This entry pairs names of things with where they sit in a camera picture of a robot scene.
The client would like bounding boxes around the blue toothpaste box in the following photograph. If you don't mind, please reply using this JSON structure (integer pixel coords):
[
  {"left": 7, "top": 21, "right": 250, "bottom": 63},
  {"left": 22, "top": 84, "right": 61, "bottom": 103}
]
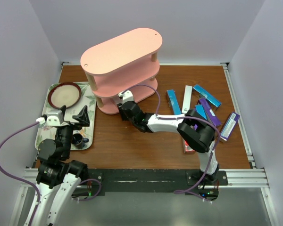
[
  {"left": 195, "top": 104, "right": 208, "bottom": 120},
  {"left": 193, "top": 84, "right": 221, "bottom": 108},
  {"left": 166, "top": 89, "right": 182, "bottom": 115}
]

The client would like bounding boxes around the red toothpaste box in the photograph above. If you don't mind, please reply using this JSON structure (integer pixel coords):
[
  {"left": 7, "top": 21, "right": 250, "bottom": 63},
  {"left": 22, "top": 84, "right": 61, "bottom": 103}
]
[
  {"left": 182, "top": 85, "right": 193, "bottom": 113},
  {"left": 183, "top": 141, "right": 195, "bottom": 153}
]

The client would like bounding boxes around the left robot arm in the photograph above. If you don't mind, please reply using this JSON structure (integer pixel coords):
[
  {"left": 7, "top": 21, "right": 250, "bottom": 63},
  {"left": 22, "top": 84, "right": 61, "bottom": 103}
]
[{"left": 25, "top": 105, "right": 90, "bottom": 226}]

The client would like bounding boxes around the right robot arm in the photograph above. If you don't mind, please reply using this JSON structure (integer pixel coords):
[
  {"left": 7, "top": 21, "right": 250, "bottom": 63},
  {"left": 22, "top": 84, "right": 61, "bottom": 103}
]
[{"left": 117, "top": 101, "right": 219, "bottom": 181}]

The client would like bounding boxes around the pink three-tier shelf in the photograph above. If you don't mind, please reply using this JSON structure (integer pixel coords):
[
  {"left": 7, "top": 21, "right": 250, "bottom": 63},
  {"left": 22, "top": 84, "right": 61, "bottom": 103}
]
[{"left": 80, "top": 28, "right": 163, "bottom": 114}]

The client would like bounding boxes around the dark mug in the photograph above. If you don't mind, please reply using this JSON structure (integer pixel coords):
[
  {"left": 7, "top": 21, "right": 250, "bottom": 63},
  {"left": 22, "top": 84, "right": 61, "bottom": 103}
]
[{"left": 72, "top": 133, "right": 89, "bottom": 149}]

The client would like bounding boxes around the dark red rimmed plate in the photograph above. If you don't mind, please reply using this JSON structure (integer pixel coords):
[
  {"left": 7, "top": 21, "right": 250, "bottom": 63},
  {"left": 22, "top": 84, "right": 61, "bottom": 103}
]
[{"left": 47, "top": 82, "right": 82, "bottom": 109}]

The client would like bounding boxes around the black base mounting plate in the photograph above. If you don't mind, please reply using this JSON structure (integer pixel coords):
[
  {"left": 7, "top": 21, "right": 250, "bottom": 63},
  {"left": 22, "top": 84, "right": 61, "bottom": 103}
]
[{"left": 72, "top": 169, "right": 228, "bottom": 200}]

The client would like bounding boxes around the purple toothpaste box upper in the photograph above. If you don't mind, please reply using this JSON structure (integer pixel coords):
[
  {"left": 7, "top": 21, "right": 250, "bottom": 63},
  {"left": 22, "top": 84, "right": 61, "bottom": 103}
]
[{"left": 198, "top": 98, "right": 221, "bottom": 127}]

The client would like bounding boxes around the purple toothpaste box right edge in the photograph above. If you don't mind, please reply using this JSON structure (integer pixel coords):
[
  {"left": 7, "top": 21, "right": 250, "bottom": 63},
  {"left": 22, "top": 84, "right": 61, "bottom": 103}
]
[{"left": 220, "top": 112, "right": 240, "bottom": 142}]

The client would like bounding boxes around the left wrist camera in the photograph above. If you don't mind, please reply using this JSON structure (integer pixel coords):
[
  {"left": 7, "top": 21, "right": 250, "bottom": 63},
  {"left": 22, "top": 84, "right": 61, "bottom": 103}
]
[{"left": 36, "top": 110, "right": 64, "bottom": 127}]

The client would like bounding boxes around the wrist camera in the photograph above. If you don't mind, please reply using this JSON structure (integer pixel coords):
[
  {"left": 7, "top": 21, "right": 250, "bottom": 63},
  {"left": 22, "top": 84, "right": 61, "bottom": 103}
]
[
  {"left": 118, "top": 90, "right": 134, "bottom": 104},
  {"left": 36, "top": 110, "right": 64, "bottom": 127}
]

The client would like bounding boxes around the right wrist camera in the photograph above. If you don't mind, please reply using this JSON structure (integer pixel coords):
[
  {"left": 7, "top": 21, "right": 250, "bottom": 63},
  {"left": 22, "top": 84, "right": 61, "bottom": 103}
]
[{"left": 118, "top": 90, "right": 134, "bottom": 104}]

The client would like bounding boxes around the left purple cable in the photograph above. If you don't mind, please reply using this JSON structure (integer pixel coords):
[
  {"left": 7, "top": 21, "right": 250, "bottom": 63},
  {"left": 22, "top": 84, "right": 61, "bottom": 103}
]
[{"left": 0, "top": 121, "right": 42, "bottom": 226}]

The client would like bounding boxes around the aluminium frame rail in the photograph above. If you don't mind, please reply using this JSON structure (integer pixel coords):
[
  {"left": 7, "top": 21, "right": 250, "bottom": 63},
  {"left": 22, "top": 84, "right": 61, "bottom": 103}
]
[{"left": 222, "top": 64, "right": 269, "bottom": 189}]

